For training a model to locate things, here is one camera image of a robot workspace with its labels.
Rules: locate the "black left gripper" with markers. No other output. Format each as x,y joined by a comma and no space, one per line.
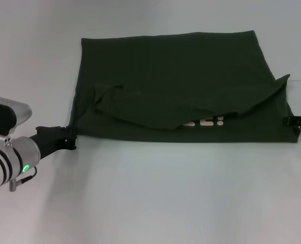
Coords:
51,139

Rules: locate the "dark green t-shirt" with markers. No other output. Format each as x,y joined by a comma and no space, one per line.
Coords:
178,76

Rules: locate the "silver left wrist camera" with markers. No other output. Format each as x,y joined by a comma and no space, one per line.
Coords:
8,114

